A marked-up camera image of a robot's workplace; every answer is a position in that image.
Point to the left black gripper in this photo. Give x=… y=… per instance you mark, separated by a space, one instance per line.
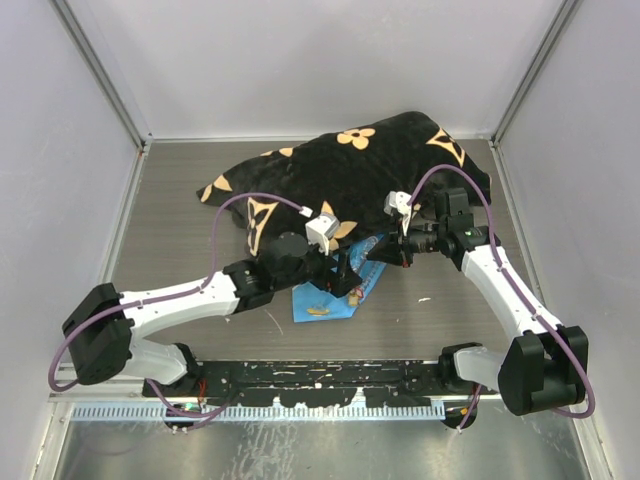
x=337 y=282

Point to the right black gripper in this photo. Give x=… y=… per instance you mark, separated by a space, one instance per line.
x=396 y=249

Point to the large metal keyring with rings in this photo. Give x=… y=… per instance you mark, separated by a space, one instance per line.
x=358 y=251

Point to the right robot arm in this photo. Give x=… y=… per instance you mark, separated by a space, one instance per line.
x=545 y=366

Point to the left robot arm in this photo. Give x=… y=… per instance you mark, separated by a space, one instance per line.
x=107 y=334

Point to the blue cartoon print cloth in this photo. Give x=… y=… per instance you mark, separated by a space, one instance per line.
x=309 y=304

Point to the black floral plush pillow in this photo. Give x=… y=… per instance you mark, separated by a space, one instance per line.
x=347 y=174

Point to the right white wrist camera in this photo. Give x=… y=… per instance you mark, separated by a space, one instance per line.
x=398 y=203

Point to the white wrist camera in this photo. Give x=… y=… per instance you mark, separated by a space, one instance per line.
x=398 y=203
x=320 y=230

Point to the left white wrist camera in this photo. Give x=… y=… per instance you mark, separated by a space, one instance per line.
x=320 y=230

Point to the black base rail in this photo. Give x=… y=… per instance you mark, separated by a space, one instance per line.
x=393 y=383

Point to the white slotted cable duct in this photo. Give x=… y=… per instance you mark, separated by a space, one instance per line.
x=356 y=411

